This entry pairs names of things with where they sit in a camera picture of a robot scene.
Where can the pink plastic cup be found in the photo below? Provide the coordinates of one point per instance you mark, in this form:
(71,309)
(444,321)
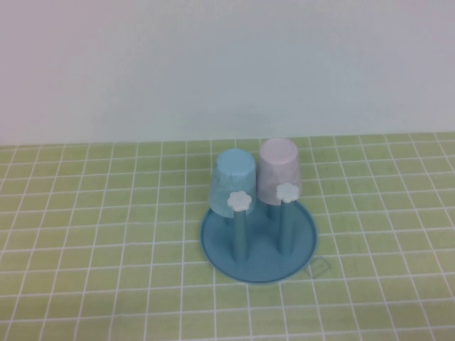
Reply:
(279,167)

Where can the light blue plastic cup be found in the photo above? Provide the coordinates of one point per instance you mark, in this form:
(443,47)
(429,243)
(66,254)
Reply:
(231,177)

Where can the blue cup stand with pegs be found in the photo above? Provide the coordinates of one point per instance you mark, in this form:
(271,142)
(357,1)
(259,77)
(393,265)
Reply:
(259,255)

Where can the clear tape piece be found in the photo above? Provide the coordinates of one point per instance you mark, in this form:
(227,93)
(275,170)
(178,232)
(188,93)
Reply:
(318,268)

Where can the green checked tablecloth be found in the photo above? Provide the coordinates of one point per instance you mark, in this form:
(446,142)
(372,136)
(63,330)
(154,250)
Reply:
(106,231)

